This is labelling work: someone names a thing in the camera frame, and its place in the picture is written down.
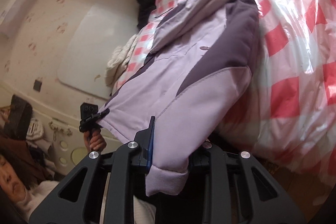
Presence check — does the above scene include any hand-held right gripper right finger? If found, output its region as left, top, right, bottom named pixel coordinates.
left=189, top=141, right=306, bottom=224

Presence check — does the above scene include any cream quilt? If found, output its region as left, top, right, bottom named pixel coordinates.
left=105, top=35, right=139, bottom=86

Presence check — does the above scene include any person's left hand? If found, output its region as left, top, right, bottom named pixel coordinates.
left=83, top=132, right=107, bottom=151

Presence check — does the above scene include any red checked bed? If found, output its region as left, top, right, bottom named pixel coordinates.
left=115, top=0, right=336, bottom=188

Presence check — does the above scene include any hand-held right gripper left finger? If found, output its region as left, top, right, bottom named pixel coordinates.
left=28, top=116, right=156, bottom=224

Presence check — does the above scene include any white cabinet with round holes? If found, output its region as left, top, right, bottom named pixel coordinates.
left=31, top=98, right=116, bottom=182

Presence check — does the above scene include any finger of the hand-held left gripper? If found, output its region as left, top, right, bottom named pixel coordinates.
left=92, top=108, right=110, bottom=121

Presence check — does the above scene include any person's head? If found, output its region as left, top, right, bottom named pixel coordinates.
left=0, top=151, right=40, bottom=195

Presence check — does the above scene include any wall hook rack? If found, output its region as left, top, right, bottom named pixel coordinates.
left=49, top=120, right=74, bottom=140

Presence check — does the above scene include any lilac and purple jacket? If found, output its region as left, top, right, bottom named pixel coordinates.
left=105, top=0, right=263, bottom=197

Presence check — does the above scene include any black bag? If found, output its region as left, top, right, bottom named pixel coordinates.
left=4, top=95, right=33, bottom=140

